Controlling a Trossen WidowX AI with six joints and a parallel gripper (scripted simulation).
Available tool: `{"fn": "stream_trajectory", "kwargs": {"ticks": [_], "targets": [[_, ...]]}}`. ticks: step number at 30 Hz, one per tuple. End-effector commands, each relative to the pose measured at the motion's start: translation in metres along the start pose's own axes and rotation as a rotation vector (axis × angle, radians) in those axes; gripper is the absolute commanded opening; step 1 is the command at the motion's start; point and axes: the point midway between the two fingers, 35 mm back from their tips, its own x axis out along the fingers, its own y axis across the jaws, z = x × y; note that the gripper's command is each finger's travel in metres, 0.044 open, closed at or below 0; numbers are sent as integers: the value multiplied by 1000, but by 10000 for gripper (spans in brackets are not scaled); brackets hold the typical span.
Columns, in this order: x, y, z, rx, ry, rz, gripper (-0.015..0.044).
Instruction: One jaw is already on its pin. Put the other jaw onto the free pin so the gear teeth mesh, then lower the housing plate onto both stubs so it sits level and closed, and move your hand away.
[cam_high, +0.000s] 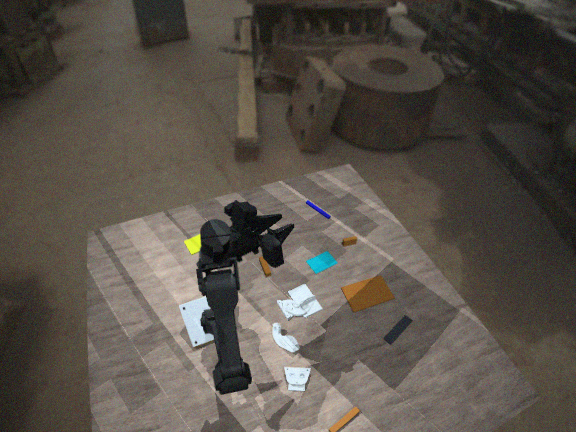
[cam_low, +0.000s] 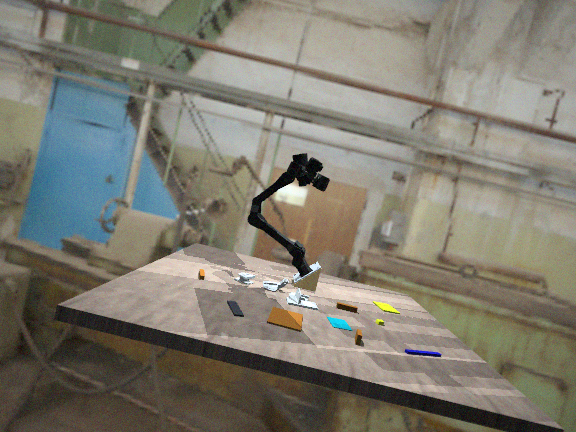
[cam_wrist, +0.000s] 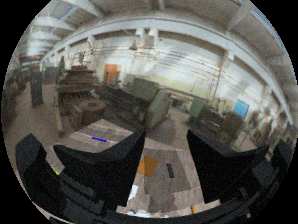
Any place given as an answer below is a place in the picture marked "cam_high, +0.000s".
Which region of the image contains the dark blue bar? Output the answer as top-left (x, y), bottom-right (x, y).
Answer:
top-left (306, 201), bottom-right (331, 219)

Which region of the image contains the dark grey flat bar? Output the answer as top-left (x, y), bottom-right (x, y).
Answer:
top-left (384, 315), bottom-right (413, 345)

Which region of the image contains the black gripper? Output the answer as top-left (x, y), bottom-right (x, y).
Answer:
top-left (229, 214), bottom-right (294, 268)

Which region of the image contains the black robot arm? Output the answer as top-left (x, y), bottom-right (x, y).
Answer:
top-left (196, 200), bottom-right (259, 395)

